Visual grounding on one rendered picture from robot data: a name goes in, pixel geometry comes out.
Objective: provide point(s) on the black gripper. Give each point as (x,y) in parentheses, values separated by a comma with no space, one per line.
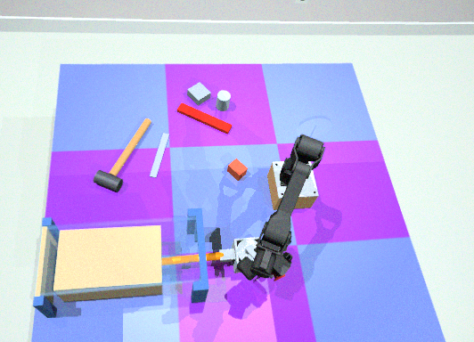
(244,266)

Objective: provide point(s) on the mallet with grey head and wooden handle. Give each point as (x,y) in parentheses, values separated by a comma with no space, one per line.
(110,180)

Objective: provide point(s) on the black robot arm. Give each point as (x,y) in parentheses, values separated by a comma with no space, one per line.
(295,170)

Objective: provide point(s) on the red flat bar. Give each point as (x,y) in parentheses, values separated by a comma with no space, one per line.
(204,118)

